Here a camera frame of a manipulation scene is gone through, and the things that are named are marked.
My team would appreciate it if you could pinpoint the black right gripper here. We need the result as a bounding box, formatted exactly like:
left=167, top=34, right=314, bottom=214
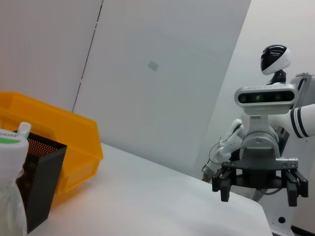
left=211, top=158, right=309, bottom=207

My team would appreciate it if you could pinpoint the clear green-label water bottle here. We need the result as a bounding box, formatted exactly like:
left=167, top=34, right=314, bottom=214
left=0, top=127, right=30, bottom=236

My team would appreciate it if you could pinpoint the black mesh pen holder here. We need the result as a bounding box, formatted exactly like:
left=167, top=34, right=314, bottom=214
left=12, top=130, right=68, bottom=234

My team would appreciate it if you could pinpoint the silver right wrist connector stub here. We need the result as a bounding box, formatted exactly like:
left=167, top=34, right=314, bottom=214
left=275, top=156, right=299, bottom=164

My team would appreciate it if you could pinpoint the white articulated robot hand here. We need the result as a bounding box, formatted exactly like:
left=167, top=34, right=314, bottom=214
left=202, top=118, right=247, bottom=182

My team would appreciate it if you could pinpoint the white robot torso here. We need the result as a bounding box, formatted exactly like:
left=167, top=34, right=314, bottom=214
left=255, top=73, right=315, bottom=236

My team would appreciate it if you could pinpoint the black white robot head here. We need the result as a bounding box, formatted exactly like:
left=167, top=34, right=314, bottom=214
left=260, top=44, right=293, bottom=86

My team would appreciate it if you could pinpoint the yellow plastic bin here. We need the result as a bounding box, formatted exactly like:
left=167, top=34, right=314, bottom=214
left=0, top=91, right=104, bottom=207

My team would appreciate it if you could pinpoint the grey right wrist cable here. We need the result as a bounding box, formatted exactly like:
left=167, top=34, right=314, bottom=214
left=255, top=187, right=286, bottom=195

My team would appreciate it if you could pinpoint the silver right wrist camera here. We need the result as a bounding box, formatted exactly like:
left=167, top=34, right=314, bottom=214
left=234, top=83, right=299, bottom=133

